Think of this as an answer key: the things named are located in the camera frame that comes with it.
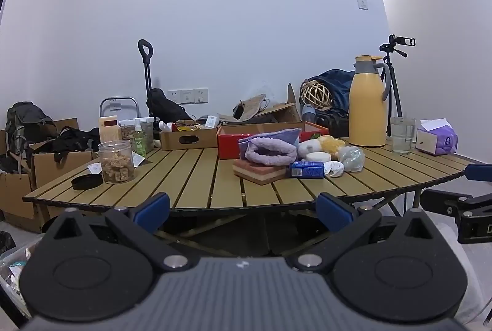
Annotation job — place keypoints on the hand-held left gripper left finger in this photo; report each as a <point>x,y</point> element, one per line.
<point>153,207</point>

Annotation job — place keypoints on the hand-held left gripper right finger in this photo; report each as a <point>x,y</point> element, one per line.
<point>331,210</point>

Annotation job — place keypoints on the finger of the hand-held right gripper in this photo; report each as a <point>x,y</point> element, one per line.
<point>440,198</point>
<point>478,172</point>

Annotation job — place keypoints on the blue tissue packet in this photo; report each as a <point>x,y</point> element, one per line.
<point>306,170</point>

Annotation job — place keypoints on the yellow plush toy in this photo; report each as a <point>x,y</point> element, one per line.
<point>332,143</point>

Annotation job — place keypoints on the white plush toy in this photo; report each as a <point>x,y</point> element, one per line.
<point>307,147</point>

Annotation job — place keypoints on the pink brown sponge block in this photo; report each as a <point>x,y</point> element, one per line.
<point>259,173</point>

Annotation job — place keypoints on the lavender fuzzy headband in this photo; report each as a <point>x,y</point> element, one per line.
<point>269,152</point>

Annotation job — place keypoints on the red cardboard box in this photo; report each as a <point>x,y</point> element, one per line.
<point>228,146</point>

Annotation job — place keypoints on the white crumpled cloth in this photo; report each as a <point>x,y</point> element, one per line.
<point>334,169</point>

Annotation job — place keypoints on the white paper tag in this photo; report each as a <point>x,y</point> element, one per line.
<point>94,167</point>
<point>138,159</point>

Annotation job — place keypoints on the person's leg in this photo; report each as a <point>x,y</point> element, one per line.
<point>467,277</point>

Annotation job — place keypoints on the purple tissue pack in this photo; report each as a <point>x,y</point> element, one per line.
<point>440,139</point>

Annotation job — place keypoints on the white round sponge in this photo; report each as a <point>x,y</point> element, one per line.
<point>318,156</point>

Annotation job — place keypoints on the iridescent bath pouf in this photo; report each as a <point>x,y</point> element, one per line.
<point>351,159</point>

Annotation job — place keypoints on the glass jar of cubes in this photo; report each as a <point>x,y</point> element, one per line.
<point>116,164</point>

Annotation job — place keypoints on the green spray bottle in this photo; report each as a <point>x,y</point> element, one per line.
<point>139,141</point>

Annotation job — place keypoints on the brown cardboard tray box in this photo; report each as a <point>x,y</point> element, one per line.
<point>173,141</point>

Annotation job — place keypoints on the black jar lid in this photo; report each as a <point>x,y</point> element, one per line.
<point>87,182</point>

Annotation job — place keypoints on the clear plastic snack container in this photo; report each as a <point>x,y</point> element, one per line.
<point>148,135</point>

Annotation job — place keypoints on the clear glass cup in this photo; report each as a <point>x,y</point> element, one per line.
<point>402,135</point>

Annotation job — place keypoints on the small white bottle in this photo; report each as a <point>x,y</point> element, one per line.
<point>165,126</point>

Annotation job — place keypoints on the black bag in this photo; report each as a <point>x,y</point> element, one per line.
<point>332,123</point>

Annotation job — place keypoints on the beige box with red label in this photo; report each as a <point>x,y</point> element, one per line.
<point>108,131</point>

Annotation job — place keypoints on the blue bottle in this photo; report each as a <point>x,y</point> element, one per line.
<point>308,112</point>

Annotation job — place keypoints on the black cloth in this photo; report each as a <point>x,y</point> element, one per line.
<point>75,141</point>

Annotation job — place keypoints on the white card pack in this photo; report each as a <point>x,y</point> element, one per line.
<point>211,121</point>

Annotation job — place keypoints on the black folding trolley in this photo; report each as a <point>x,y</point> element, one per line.
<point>163,100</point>

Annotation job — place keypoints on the flattened cardboard box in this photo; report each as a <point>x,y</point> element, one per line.
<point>282,112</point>

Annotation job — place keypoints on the yellow thermos jug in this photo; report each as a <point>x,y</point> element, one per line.
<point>367,104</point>

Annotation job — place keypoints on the wicker ball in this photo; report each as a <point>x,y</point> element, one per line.
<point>316,94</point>

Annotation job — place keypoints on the dark blue cloth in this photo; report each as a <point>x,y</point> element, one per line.
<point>340,89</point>

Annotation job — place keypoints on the brown paper bag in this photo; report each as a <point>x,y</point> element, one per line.
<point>251,106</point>

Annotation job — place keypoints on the dark backpack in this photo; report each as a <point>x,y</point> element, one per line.
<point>27,123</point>

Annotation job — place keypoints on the clear plastic bin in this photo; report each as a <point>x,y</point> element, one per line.
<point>13,269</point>

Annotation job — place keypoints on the white wall socket panel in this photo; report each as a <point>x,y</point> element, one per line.
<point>188,95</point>

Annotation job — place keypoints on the black tripod with camera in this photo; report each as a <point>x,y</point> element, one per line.
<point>394,85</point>

